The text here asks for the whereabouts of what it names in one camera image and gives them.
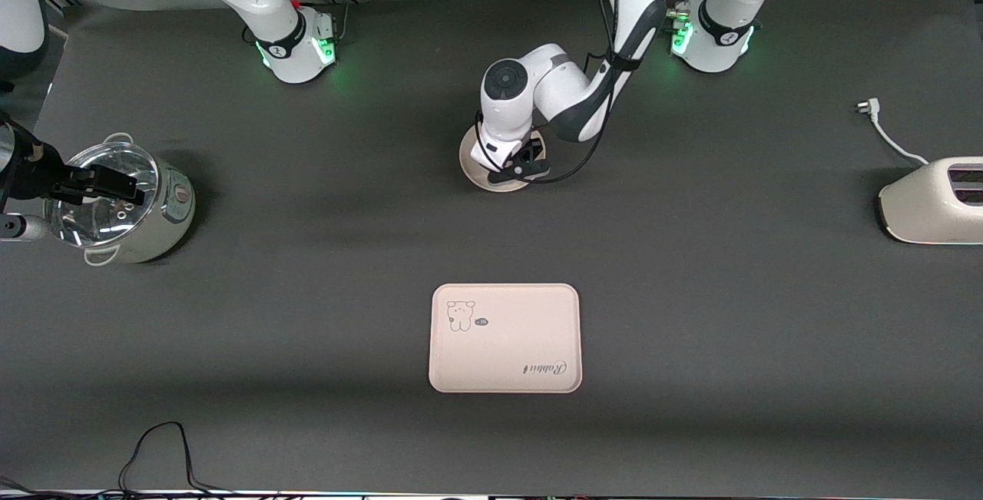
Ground glass pot lid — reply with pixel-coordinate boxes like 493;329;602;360
44;142;160;247

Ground steel pot with glass lid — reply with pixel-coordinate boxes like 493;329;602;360
77;133;196;267

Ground round beige plate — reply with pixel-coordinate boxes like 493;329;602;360
459;125;548;194

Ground cream white toaster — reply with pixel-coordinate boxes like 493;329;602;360
878;157;983;245

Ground thin black looped cable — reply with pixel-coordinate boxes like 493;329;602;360
117;422;239;497

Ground beige rectangular tray bear print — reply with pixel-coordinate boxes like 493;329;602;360
429;283;583;394

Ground dark grey table mat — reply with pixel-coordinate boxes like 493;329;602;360
0;0;983;497

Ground white toaster power cord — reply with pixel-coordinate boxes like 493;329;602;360
855;99;930;167

